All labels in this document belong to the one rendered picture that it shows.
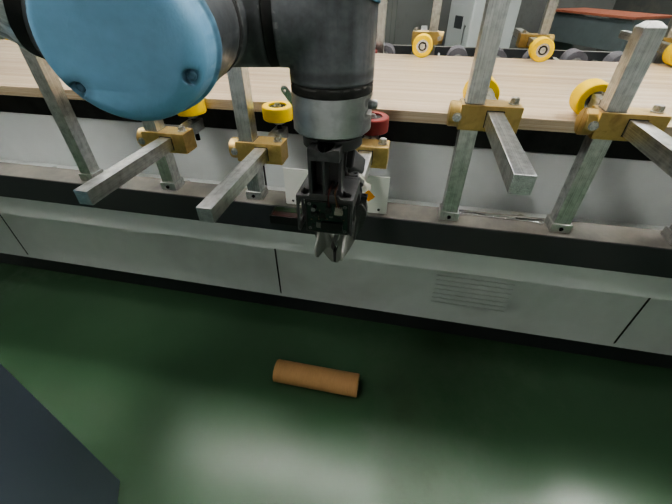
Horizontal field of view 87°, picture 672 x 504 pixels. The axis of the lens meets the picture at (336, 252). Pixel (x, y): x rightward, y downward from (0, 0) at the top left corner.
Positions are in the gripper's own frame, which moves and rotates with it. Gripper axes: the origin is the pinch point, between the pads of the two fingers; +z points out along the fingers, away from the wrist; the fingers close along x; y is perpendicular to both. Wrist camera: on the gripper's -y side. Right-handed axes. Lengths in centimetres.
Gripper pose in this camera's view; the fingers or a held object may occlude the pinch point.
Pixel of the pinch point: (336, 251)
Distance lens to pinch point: 55.8
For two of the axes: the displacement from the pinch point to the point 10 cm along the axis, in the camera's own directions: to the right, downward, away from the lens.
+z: 0.0, 7.8, 6.2
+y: -2.0, 6.1, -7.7
